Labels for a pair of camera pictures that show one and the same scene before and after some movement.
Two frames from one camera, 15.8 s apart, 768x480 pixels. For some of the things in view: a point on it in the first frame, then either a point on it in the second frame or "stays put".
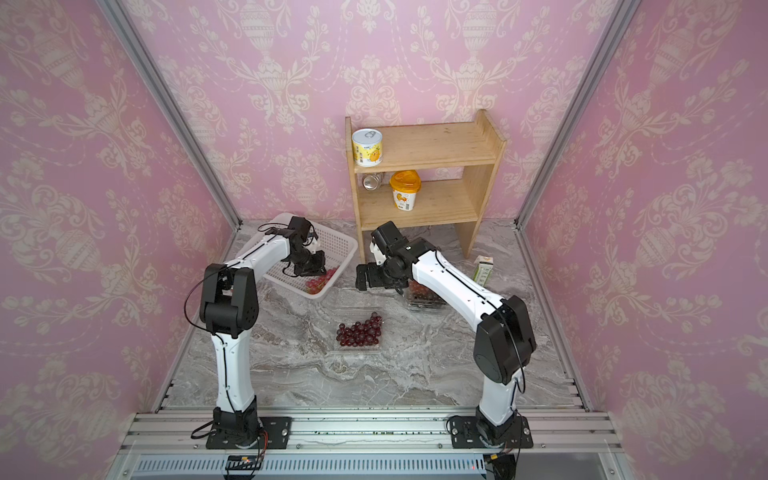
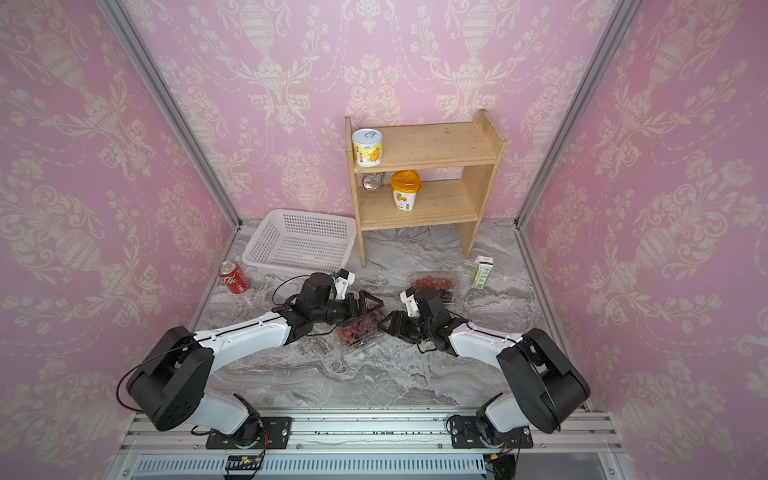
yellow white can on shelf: [367, 146] stays put
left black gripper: [319, 267] → [353, 310]
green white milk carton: [483, 267] stays put
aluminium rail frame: [169, 446] stays put
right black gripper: [373, 269] → [399, 325]
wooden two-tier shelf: [423, 177] stays put
